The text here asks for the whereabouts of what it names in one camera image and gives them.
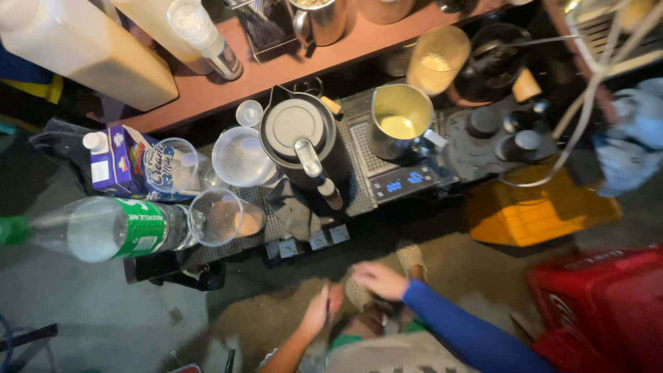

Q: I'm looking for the light blue cloth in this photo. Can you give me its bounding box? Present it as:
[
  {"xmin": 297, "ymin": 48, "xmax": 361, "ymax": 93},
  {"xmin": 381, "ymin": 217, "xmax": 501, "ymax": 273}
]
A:
[{"xmin": 592, "ymin": 77, "xmax": 663, "ymax": 199}]

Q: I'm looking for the wide clear plastic container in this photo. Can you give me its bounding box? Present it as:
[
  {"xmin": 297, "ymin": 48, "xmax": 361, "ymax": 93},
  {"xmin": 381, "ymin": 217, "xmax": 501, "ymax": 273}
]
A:
[{"xmin": 211, "ymin": 126, "xmax": 281, "ymax": 189}]

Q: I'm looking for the printed clear plastic cup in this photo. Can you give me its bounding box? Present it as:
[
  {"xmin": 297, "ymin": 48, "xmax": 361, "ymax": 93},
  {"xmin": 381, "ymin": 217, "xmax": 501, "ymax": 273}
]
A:
[{"xmin": 143, "ymin": 137, "xmax": 201, "ymax": 201}]

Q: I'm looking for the black wire basket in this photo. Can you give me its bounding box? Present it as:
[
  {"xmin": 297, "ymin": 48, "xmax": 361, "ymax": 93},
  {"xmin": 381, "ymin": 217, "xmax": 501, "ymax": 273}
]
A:
[{"xmin": 239, "ymin": 0, "xmax": 297, "ymax": 59}]

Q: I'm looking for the person's right hand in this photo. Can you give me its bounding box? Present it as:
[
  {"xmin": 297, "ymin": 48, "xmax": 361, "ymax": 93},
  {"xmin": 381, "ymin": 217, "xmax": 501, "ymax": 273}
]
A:
[{"xmin": 352, "ymin": 261, "xmax": 410, "ymax": 303}]

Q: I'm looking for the red plastic crate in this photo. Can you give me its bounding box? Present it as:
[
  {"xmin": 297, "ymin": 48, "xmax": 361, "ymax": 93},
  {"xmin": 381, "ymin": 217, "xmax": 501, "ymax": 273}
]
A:
[{"xmin": 527, "ymin": 245, "xmax": 663, "ymax": 373}]

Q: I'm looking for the clear cup with beige drink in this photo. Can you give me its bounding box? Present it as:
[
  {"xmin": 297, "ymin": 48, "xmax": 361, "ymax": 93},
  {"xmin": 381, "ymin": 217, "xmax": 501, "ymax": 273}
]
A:
[{"xmin": 187, "ymin": 187, "xmax": 266, "ymax": 248}]

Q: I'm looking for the stack of clear plastic cups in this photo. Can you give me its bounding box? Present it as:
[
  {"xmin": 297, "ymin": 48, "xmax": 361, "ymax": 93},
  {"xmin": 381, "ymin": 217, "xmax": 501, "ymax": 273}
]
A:
[{"xmin": 167, "ymin": 0, "xmax": 244, "ymax": 82}]

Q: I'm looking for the beige perforated sandal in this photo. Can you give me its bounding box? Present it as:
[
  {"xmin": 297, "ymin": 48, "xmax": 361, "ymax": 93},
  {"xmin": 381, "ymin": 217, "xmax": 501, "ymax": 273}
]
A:
[
  {"xmin": 344, "ymin": 269, "xmax": 375, "ymax": 313},
  {"xmin": 396, "ymin": 240, "xmax": 428, "ymax": 280}
]

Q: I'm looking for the reddish brown wooden shelf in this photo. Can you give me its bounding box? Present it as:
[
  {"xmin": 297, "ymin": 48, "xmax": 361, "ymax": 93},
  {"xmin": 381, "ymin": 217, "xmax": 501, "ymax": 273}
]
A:
[{"xmin": 106, "ymin": 0, "xmax": 511, "ymax": 136}]

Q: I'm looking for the black round pan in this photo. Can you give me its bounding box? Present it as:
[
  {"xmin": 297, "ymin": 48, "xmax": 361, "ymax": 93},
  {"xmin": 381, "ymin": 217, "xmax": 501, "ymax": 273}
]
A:
[{"xmin": 455, "ymin": 23, "xmax": 534, "ymax": 103}]

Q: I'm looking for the black bag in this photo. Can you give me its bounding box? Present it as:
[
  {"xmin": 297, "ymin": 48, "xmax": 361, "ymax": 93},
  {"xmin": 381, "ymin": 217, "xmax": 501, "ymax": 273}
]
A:
[{"xmin": 29, "ymin": 117, "xmax": 111, "ymax": 187}]

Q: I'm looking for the yellow plastic crate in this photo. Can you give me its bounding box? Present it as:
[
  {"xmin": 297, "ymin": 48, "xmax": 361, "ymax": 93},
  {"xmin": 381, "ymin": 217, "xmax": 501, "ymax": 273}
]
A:
[{"xmin": 462, "ymin": 165, "xmax": 624, "ymax": 248}]

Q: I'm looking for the person's left hand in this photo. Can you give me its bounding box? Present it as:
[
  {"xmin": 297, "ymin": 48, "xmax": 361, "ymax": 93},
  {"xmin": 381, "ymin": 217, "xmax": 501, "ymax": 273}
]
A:
[{"xmin": 298, "ymin": 283, "xmax": 346, "ymax": 341}]

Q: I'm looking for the grey cloth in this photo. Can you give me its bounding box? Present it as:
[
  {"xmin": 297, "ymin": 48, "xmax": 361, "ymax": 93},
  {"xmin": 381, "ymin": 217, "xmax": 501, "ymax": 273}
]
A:
[{"xmin": 266, "ymin": 178, "xmax": 324, "ymax": 242}]

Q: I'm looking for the black kettle with lid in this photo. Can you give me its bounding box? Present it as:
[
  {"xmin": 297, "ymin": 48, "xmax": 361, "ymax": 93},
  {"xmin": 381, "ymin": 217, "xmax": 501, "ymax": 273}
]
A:
[{"xmin": 258, "ymin": 85, "xmax": 354, "ymax": 211}]

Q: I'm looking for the round brown container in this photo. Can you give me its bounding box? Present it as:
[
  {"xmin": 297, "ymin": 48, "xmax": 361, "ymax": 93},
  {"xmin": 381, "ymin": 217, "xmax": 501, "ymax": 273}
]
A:
[{"xmin": 356, "ymin": 0, "xmax": 416, "ymax": 26}]

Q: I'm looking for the green label plastic bottle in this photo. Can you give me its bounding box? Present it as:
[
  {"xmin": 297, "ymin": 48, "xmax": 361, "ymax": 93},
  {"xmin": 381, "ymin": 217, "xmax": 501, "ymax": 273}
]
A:
[{"xmin": 0, "ymin": 195, "xmax": 202, "ymax": 264}]

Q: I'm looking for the person's grey shirt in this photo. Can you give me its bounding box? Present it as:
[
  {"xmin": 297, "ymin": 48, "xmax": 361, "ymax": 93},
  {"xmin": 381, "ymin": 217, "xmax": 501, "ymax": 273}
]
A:
[{"xmin": 324, "ymin": 332, "xmax": 469, "ymax": 373}]

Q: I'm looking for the steel pitcher with yellow liquid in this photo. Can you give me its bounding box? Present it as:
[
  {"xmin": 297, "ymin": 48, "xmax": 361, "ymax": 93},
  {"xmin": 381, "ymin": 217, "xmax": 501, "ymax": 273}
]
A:
[{"xmin": 369, "ymin": 83, "xmax": 449, "ymax": 162}]

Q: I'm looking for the small clear plastic cup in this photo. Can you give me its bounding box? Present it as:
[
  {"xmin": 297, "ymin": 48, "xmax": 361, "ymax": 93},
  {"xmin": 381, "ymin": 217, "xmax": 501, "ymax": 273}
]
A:
[{"xmin": 236, "ymin": 100, "xmax": 264, "ymax": 128}]

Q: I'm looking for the light wooden block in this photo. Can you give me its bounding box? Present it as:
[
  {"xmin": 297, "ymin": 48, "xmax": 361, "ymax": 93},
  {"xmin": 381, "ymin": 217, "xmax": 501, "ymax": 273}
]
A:
[{"xmin": 512, "ymin": 67, "xmax": 543, "ymax": 103}]

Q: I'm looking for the black tamper station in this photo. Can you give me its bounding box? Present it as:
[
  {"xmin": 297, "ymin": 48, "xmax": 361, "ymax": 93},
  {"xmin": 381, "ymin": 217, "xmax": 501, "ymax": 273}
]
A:
[{"xmin": 444, "ymin": 97, "xmax": 559, "ymax": 183}]

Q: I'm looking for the black perforated drip tray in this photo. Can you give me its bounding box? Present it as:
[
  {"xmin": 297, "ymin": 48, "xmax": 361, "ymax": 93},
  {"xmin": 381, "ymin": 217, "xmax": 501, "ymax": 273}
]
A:
[{"xmin": 179, "ymin": 104, "xmax": 378, "ymax": 266}]

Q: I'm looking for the black digital scale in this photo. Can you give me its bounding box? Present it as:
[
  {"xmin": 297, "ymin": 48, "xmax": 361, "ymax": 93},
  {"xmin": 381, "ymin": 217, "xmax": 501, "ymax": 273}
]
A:
[{"xmin": 339, "ymin": 89, "xmax": 459, "ymax": 206}]

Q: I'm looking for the large white plastic jug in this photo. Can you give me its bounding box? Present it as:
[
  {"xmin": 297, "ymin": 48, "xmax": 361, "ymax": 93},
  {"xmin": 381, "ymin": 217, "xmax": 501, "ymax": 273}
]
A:
[{"xmin": 0, "ymin": 0, "xmax": 180, "ymax": 113}]

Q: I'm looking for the purple milk carton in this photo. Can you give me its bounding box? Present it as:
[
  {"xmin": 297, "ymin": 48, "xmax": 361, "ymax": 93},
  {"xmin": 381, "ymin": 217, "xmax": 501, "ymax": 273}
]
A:
[{"xmin": 82, "ymin": 124, "xmax": 200, "ymax": 203}]

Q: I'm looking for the steel pitcher with handle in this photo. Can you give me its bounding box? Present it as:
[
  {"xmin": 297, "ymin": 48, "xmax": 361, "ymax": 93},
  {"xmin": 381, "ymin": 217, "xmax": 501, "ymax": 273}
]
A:
[{"xmin": 286, "ymin": 0, "xmax": 349, "ymax": 48}]

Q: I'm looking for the white cable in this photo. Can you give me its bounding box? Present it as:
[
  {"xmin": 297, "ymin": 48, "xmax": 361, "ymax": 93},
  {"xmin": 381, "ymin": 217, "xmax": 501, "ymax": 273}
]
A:
[{"xmin": 499, "ymin": 0, "xmax": 663, "ymax": 188}]

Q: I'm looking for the plastic cup with beige liquid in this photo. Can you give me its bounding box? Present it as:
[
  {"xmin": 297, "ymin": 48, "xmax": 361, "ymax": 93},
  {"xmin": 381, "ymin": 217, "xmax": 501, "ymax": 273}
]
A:
[{"xmin": 405, "ymin": 25, "xmax": 472, "ymax": 97}]

